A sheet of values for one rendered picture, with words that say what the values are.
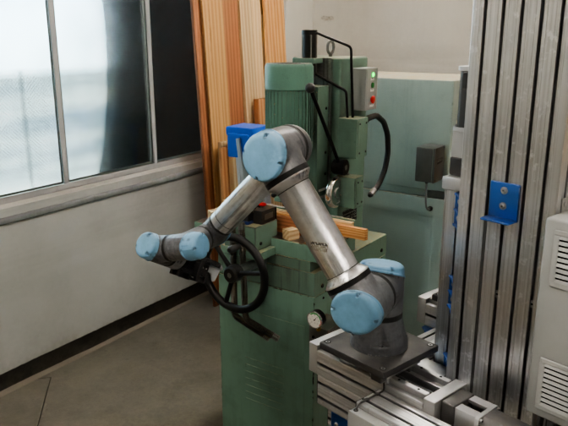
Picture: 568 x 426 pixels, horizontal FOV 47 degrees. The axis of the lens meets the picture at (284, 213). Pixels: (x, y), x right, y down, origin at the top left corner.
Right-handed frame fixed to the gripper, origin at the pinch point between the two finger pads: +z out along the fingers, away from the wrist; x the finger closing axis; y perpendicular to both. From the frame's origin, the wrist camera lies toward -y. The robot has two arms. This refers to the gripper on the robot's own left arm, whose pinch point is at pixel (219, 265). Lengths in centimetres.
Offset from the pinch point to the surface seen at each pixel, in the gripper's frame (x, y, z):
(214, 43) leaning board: -121, -128, 91
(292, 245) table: 5.6, -15.6, 29.0
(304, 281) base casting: 11.1, -5.1, 35.2
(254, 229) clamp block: -3.6, -16.7, 17.5
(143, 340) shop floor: -119, 40, 110
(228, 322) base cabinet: -24, 17, 48
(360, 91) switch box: 8, -81, 41
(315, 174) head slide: 0, -46, 40
